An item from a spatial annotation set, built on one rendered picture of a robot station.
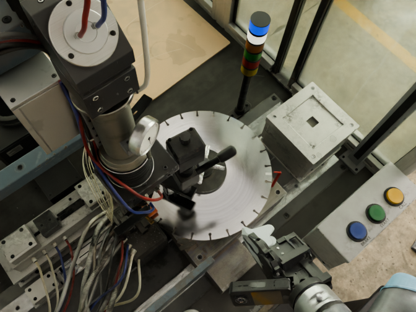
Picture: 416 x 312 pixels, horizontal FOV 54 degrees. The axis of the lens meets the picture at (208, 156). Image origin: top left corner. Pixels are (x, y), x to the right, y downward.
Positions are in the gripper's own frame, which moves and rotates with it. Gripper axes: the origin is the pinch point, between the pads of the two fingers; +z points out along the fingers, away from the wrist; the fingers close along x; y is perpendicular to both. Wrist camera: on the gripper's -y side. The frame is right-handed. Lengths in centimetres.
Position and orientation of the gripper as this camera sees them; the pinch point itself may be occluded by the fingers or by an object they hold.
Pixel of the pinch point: (243, 234)
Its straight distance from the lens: 87.4
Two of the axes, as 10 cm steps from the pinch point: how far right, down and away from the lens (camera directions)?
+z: -4.2, -4.5, 7.9
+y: 8.8, -4.1, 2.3
